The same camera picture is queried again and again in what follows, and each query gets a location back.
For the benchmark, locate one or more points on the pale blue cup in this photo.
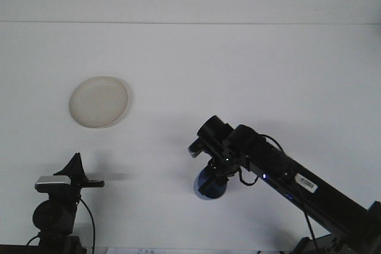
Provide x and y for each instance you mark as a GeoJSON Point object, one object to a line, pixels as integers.
{"type": "Point", "coordinates": [200, 180]}

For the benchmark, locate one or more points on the pale round plate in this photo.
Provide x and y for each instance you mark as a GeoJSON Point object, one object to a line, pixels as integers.
{"type": "Point", "coordinates": [98, 102]}

